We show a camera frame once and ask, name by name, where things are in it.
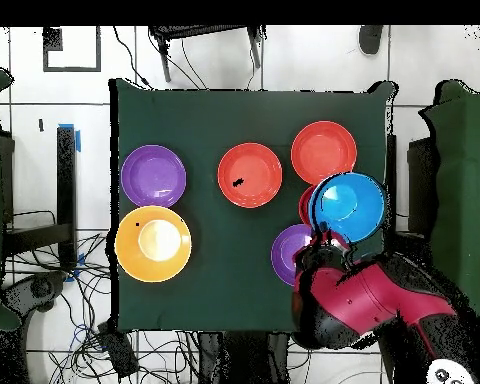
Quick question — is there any blue tape strip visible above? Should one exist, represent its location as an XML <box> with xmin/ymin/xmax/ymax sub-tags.
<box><xmin>58</xmin><ymin>122</ymin><xmax>82</xmax><ymax>153</ymax></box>

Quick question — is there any purple plastic bowl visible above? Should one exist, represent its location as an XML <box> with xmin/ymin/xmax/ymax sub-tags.
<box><xmin>270</xmin><ymin>223</ymin><xmax>317</xmax><ymax>287</ymax></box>
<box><xmin>120</xmin><ymin>144</ymin><xmax>188</xmax><ymax>208</ymax></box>

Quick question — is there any black square frame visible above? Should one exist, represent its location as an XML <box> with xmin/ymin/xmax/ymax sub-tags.
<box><xmin>42</xmin><ymin>25</ymin><xmax>102</xmax><ymax>73</ymax></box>

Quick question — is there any black metal chair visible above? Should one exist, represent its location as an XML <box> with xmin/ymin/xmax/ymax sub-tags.
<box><xmin>148</xmin><ymin>24</ymin><xmax>267</xmax><ymax>84</ymax></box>

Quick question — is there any large yellow-orange bowl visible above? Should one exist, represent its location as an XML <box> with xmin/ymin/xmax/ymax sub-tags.
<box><xmin>114</xmin><ymin>205</ymin><xmax>193</xmax><ymax>284</ymax></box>

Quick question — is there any person's foot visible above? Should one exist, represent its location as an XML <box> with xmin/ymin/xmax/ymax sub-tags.
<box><xmin>357</xmin><ymin>24</ymin><xmax>385</xmax><ymax>57</ymax></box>

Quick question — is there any blue network cable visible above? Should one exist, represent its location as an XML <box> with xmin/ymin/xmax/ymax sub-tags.
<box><xmin>69</xmin><ymin>323</ymin><xmax>105</xmax><ymax>353</ymax></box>

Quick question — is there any black power brick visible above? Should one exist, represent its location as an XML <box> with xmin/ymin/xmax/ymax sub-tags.
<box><xmin>96</xmin><ymin>321</ymin><xmax>140</xmax><ymax>379</ymax></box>

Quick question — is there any blue plastic bowl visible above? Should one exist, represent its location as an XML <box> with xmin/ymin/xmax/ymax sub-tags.
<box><xmin>308</xmin><ymin>172</ymin><xmax>387</xmax><ymax>245</ymax></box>

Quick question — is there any dark green tablecloth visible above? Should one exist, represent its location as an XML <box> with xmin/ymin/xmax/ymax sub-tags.
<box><xmin>108</xmin><ymin>77</ymin><xmax>397</xmax><ymax>333</ymax></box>

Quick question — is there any wide red-orange bowl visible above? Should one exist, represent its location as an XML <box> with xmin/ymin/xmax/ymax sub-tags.
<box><xmin>290</xmin><ymin>120</ymin><xmax>358</xmax><ymax>186</ymax></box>
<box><xmin>217</xmin><ymin>142</ymin><xmax>284</xmax><ymax>210</ymax></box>

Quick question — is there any black table frame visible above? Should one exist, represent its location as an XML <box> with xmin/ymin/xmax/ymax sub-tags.
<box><xmin>1</xmin><ymin>125</ymin><xmax>79</xmax><ymax>273</ymax></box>

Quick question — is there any black floor cable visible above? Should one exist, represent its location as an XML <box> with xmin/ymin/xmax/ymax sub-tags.
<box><xmin>112</xmin><ymin>25</ymin><xmax>153</xmax><ymax>89</ymax></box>

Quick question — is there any small deep orange bowl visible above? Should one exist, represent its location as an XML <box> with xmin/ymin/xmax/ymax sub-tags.
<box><xmin>297</xmin><ymin>184</ymin><xmax>317</xmax><ymax>227</ymax></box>

